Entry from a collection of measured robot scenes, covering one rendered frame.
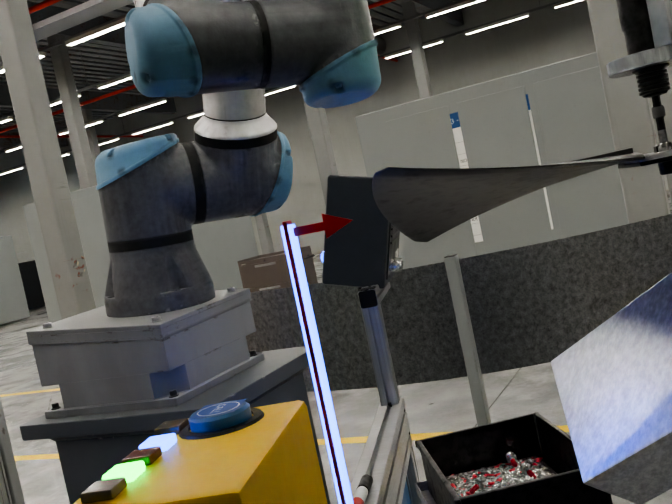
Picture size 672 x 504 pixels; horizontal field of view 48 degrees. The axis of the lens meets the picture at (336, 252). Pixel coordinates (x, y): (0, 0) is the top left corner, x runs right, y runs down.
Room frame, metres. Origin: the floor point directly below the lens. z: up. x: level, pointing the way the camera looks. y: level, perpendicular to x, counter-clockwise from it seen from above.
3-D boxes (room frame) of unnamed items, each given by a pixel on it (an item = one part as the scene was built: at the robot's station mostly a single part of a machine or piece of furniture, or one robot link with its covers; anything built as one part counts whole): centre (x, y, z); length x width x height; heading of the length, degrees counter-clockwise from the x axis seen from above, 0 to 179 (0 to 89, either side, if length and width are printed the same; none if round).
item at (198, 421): (0.48, 0.09, 1.08); 0.04 x 0.04 x 0.02
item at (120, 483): (0.39, 0.14, 1.08); 0.02 x 0.02 x 0.01; 80
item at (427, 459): (0.87, -0.14, 0.85); 0.22 x 0.17 x 0.07; 4
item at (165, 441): (0.46, 0.13, 1.08); 0.02 x 0.02 x 0.01; 80
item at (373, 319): (1.25, -0.04, 0.96); 0.03 x 0.03 x 0.20; 80
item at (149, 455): (0.43, 0.13, 1.08); 0.02 x 0.02 x 0.01; 80
